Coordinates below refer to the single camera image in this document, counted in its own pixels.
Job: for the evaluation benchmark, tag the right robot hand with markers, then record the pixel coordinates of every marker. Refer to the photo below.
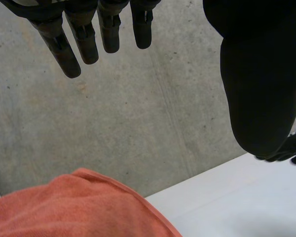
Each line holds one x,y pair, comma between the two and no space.
289,150

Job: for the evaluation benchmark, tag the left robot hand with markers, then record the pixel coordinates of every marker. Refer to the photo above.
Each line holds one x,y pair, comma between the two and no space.
259,81

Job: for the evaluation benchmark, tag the coral towel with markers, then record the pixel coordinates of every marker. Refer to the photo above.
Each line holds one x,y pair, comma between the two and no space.
71,207

